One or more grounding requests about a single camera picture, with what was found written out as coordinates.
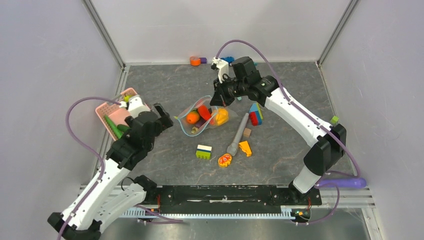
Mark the yellow toy corn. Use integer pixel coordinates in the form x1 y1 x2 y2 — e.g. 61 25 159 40
212 108 230 127

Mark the clear zip top bag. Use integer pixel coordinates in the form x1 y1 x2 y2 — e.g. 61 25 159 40
174 95 238 137

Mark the lime green cube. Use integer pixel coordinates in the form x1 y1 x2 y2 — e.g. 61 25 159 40
330 115 339 126

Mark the blue green red block stack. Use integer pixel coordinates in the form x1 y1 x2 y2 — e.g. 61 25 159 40
249 103 263 126

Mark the orange half-round block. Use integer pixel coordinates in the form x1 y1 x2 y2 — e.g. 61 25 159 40
189 56 202 66

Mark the small brown cube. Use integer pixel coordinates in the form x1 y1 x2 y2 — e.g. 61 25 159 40
243 127 252 138

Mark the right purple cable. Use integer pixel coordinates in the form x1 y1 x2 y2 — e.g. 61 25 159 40
215 39 368 226

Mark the green white brick stack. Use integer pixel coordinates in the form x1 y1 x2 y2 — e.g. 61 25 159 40
195 144 212 160

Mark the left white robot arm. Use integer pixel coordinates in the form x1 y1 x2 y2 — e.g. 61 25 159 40
47 103 174 240

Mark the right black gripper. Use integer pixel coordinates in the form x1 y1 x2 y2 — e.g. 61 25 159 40
210 74 248 108

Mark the grey toy microphone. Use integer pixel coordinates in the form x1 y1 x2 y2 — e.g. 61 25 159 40
227 112 249 156

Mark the purple toy eggplant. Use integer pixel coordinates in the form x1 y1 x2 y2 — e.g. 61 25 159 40
191 118 206 134

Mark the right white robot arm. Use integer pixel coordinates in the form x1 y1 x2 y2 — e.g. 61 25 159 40
210 56 347 204

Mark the light green toy bean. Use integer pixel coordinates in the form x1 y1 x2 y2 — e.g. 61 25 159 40
103 115 123 140

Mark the yellow red round toy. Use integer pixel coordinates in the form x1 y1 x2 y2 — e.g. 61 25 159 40
218 153 232 168

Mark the dark green toy cucumber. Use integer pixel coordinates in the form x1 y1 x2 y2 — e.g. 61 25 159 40
117 124 130 133

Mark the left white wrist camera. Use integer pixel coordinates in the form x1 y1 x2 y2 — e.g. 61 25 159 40
119 94 151 118

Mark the blue toy car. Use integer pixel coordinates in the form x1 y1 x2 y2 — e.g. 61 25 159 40
220 56 235 64

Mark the orange toy wedge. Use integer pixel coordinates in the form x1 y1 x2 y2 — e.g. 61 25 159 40
238 140 252 157

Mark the purple cable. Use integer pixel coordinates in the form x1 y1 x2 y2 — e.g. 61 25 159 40
215 39 368 226
56 96 185 240

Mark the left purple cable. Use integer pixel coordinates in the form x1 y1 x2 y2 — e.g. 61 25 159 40
56 96 185 240

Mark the orange green toy mango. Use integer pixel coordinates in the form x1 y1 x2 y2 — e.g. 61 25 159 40
185 110 201 125

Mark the pink plastic basket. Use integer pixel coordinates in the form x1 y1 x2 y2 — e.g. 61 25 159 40
95 87 138 141

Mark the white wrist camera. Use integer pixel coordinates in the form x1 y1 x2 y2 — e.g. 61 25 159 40
119 94 151 118
210 57 229 83

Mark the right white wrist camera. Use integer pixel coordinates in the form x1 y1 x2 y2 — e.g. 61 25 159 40
210 57 229 83

